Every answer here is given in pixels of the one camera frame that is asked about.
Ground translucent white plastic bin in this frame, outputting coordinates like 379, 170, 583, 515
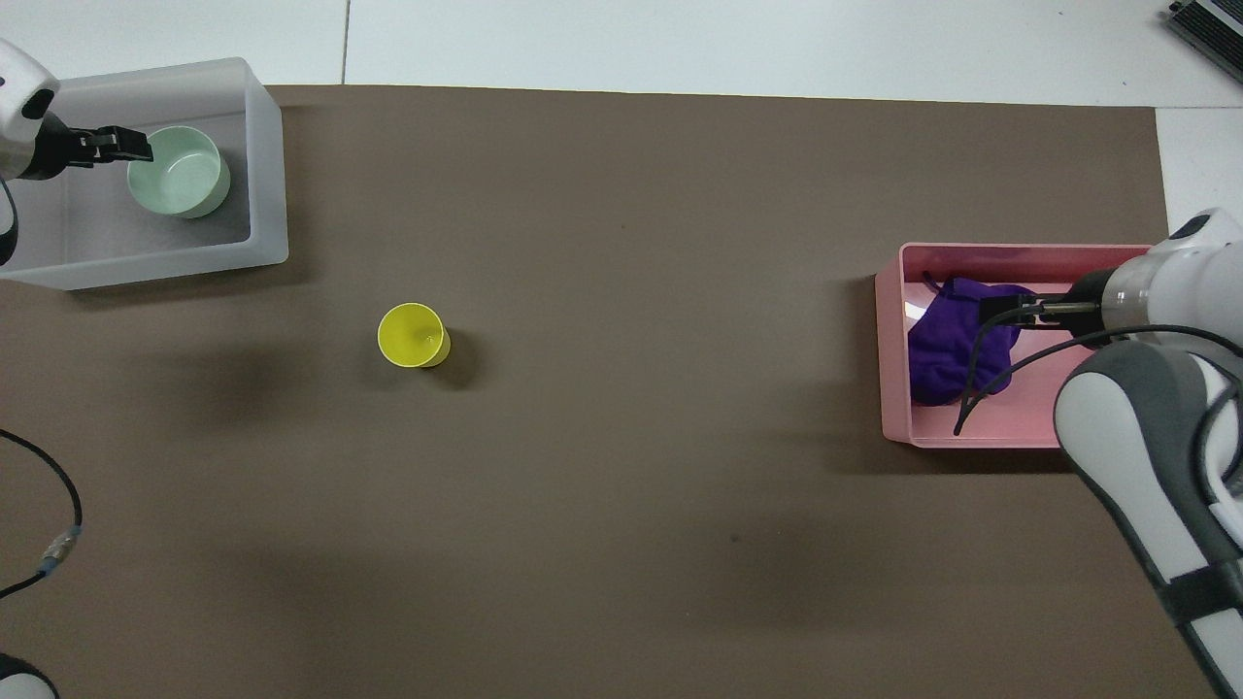
0, 56, 290, 292

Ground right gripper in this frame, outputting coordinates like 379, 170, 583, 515
1043, 271, 1111, 339

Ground yellow plastic cup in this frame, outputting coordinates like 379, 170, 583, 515
377, 302, 453, 371

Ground black cable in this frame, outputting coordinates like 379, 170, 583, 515
0, 428, 84, 599
953, 299, 1243, 498

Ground pink plastic bin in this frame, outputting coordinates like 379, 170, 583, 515
874, 242, 1159, 450

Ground purple cloth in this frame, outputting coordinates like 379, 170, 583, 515
907, 276, 1040, 408

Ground grey metal device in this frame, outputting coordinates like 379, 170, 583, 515
1163, 0, 1243, 59

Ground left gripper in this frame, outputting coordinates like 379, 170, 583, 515
16, 114, 100, 183

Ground light green bowl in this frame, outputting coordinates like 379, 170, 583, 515
126, 125, 233, 220

